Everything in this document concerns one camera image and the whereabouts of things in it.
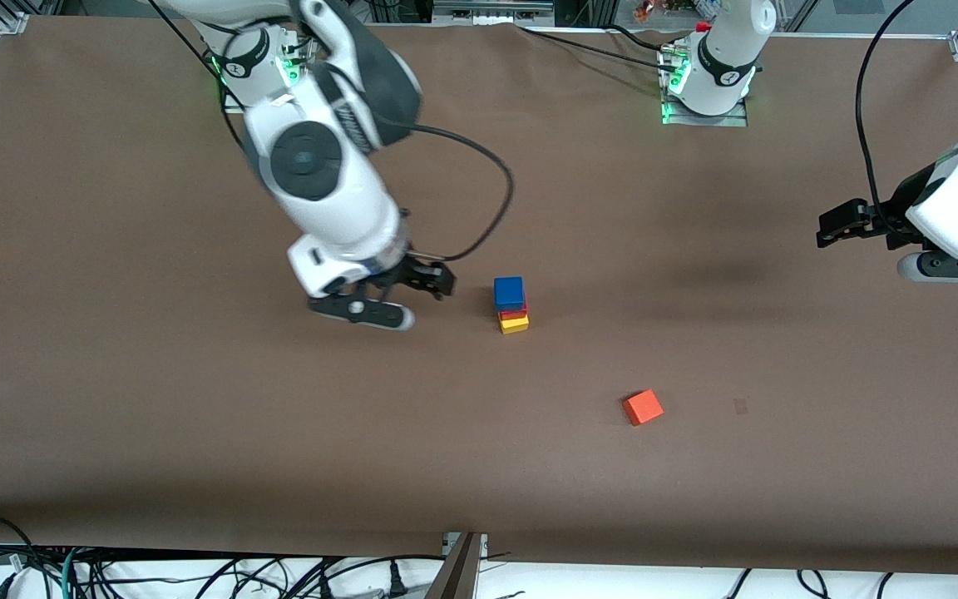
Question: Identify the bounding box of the brown table cover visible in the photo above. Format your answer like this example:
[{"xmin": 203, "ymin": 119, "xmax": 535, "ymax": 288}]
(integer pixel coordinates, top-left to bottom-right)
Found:
[{"xmin": 0, "ymin": 17, "xmax": 958, "ymax": 575}]

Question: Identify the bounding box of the orange cube block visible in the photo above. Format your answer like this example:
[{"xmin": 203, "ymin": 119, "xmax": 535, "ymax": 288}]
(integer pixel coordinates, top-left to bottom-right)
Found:
[{"xmin": 622, "ymin": 389, "xmax": 664, "ymax": 427}]

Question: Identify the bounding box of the dark metal beam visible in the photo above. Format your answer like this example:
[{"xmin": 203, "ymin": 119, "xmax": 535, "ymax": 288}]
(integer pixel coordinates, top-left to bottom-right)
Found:
[{"xmin": 425, "ymin": 532, "xmax": 484, "ymax": 599}]

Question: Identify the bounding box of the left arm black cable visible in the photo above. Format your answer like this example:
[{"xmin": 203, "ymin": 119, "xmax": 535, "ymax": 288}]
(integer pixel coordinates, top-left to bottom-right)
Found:
[{"xmin": 855, "ymin": 0, "xmax": 919, "ymax": 238}]

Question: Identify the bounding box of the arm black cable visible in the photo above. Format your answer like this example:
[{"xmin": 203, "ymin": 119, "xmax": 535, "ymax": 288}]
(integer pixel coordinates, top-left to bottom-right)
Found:
[
  {"xmin": 146, "ymin": 0, "xmax": 516, "ymax": 263},
  {"xmin": 855, "ymin": 0, "xmax": 919, "ymax": 238}
]

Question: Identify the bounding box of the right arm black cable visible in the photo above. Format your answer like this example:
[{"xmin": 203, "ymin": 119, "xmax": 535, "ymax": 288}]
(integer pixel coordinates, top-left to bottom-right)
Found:
[{"xmin": 146, "ymin": 0, "xmax": 516, "ymax": 263}]

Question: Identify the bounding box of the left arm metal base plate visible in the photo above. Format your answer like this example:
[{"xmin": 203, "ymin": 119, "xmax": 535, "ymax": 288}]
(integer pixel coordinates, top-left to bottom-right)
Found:
[{"xmin": 660, "ymin": 46, "xmax": 750, "ymax": 127}]

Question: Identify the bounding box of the small metal edge bracket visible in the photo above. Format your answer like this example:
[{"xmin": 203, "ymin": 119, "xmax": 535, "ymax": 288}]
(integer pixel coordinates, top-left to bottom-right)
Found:
[{"xmin": 442, "ymin": 532, "xmax": 489, "ymax": 557}]

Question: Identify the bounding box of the black base supply cable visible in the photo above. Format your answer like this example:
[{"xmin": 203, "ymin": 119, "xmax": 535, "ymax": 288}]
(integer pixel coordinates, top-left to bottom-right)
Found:
[{"xmin": 516, "ymin": 23, "xmax": 684, "ymax": 72}]

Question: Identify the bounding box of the grey metal rail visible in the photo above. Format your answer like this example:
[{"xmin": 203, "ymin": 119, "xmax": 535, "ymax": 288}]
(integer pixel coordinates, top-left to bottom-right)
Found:
[{"xmin": 433, "ymin": 0, "xmax": 555, "ymax": 24}]

